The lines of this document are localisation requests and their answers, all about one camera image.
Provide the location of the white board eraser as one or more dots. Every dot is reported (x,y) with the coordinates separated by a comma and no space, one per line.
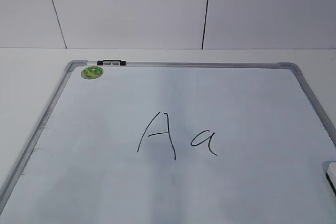
(329,170)

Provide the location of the black board hanger clip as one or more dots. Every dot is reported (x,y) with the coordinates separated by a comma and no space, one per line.
(111,63)

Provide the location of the round green sticker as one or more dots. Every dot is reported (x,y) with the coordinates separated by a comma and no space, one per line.
(91,73)

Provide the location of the white board with grey frame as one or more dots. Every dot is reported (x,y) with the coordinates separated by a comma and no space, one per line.
(176,143)

